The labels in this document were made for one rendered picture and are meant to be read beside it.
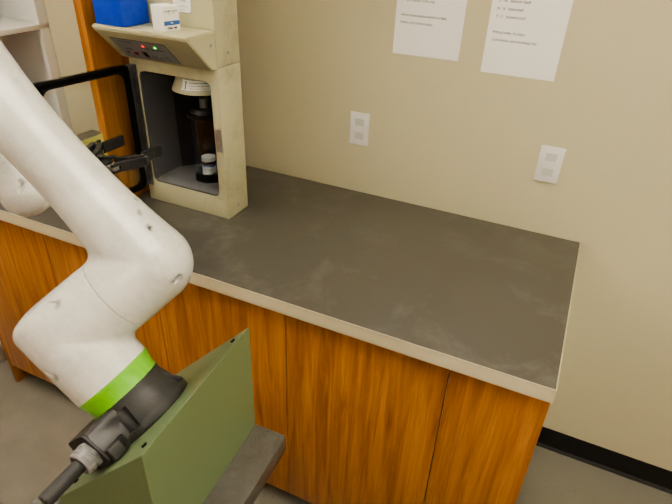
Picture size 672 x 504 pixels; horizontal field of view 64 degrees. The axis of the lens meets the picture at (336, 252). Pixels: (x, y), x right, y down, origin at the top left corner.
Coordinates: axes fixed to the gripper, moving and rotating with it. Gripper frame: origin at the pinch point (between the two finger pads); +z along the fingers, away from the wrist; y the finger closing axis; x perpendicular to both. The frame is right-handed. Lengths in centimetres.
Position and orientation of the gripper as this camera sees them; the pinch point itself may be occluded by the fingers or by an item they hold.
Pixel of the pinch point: (138, 145)
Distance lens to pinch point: 161.2
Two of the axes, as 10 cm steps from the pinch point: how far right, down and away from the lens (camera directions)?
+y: -8.9, -2.7, 3.7
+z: 4.6, -4.5, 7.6
